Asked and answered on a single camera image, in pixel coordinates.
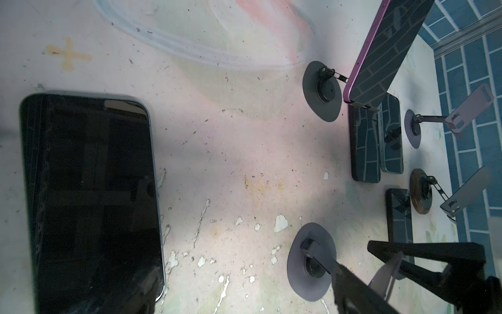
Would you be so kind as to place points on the wooden base phone stand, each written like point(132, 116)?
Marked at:
point(421, 186)

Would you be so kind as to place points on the purple metal phone stand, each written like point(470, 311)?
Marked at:
point(473, 106)

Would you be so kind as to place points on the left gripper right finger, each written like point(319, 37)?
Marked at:
point(460, 278)

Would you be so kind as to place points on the black back phone stand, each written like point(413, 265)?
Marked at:
point(322, 91)

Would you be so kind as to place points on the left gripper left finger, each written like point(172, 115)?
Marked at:
point(352, 295)

